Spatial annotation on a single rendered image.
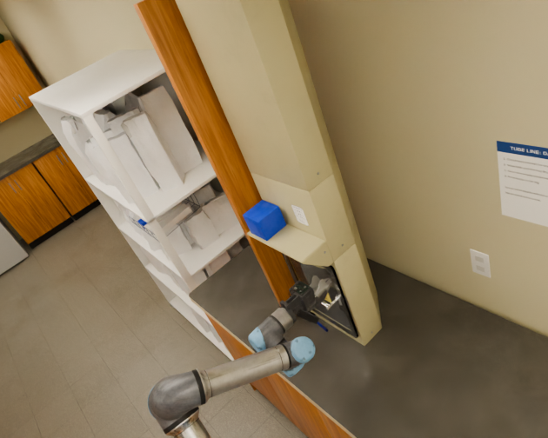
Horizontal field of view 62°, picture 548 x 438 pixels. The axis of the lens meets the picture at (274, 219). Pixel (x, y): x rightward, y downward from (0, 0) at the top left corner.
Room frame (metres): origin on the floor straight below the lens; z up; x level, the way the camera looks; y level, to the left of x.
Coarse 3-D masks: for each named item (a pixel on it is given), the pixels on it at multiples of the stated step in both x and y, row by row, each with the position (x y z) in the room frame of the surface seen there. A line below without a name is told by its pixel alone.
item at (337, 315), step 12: (300, 264) 1.38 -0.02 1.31; (300, 276) 1.42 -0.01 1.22; (312, 276) 1.33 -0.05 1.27; (324, 276) 1.25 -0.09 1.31; (336, 276) 1.20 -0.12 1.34; (336, 288) 1.21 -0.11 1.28; (324, 300) 1.31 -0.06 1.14; (324, 312) 1.35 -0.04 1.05; (336, 312) 1.27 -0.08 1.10; (348, 312) 1.20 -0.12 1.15; (336, 324) 1.30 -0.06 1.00; (348, 324) 1.22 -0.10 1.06
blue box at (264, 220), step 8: (256, 208) 1.42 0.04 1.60; (264, 208) 1.39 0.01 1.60; (272, 208) 1.37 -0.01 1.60; (248, 216) 1.38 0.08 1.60; (256, 216) 1.36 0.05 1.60; (264, 216) 1.34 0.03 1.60; (272, 216) 1.35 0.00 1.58; (280, 216) 1.36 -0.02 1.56; (248, 224) 1.40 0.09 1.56; (256, 224) 1.35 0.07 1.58; (264, 224) 1.33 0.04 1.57; (272, 224) 1.35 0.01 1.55; (280, 224) 1.36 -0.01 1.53; (256, 232) 1.37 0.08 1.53; (264, 232) 1.33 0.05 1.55; (272, 232) 1.34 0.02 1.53
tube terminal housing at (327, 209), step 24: (336, 168) 1.35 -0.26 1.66; (264, 192) 1.44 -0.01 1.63; (288, 192) 1.30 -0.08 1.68; (312, 192) 1.20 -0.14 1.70; (336, 192) 1.24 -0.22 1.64; (288, 216) 1.36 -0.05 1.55; (312, 216) 1.22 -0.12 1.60; (336, 216) 1.23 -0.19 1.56; (336, 240) 1.21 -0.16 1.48; (360, 240) 1.41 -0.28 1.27; (336, 264) 1.20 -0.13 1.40; (360, 264) 1.24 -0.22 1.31; (360, 288) 1.23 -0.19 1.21; (360, 312) 1.21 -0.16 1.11; (360, 336) 1.20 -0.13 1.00
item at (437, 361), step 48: (240, 288) 1.84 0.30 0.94; (384, 288) 1.44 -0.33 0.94; (432, 288) 1.33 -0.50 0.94; (240, 336) 1.52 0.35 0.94; (288, 336) 1.40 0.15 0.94; (336, 336) 1.30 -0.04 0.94; (384, 336) 1.20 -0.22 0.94; (432, 336) 1.11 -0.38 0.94; (480, 336) 1.03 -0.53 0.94; (528, 336) 0.96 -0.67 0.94; (336, 384) 1.09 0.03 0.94; (384, 384) 1.01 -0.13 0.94; (432, 384) 0.93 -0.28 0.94; (480, 384) 0.86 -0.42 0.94; (528, 384) 0.80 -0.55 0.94; (384, 432) 0.84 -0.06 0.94; (432, 432) 0.78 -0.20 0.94; (480, 432) 0.72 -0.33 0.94; (528, 432) 0.67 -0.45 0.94
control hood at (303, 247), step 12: (288, 228) 1.35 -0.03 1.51; (264, 240) 1.34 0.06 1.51; (276, 240) 1.31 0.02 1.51; (288, 240) 1.28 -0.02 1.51; (300, 240) 1.25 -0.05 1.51; (312, 240) 1.23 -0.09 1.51; (288, 252) 1.22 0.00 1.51; (300, 252) 1.19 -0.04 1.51; (312, 252) 1.17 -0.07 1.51; (324, 252) 1.18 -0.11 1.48; (312, 264) 1.16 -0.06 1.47; (324, 264) 1.18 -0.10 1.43
